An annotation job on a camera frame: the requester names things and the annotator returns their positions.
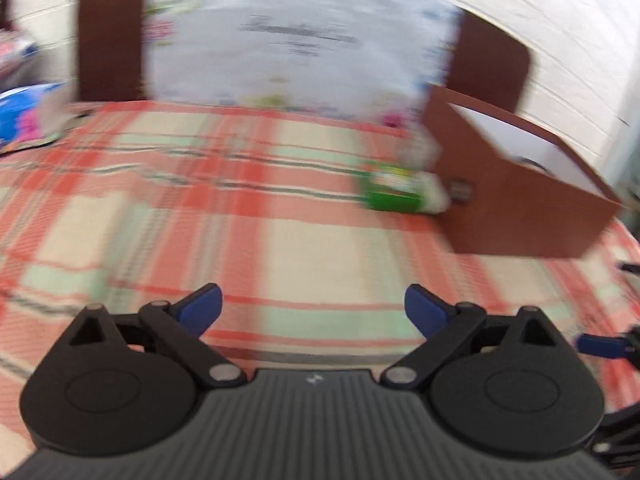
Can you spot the black tape roll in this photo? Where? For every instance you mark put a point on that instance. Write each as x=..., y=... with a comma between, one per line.
x=536, y=162

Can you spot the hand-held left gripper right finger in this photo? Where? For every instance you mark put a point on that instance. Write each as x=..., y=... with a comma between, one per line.
x=425, y=310

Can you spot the red plaid blanket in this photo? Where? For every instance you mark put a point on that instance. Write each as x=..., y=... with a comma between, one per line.
x=200, y=210

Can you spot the blue and pink packet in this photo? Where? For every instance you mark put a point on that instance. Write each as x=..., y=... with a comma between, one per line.
x=25, y=115
x=15, y=55

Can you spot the green labelled bottle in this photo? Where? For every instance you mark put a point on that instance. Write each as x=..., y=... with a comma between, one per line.
x=395, y=190

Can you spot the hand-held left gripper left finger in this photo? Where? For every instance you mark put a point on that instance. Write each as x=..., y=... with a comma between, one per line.
x=202, y=307

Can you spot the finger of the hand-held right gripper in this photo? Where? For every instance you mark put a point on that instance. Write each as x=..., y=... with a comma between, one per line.
x=631, y=267
x=600, y=346

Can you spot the brown cardboard box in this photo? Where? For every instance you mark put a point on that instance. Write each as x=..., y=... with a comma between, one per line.
x=510, y=220

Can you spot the brown wooden headboard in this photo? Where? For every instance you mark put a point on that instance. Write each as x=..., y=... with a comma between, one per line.
x=110, y=35

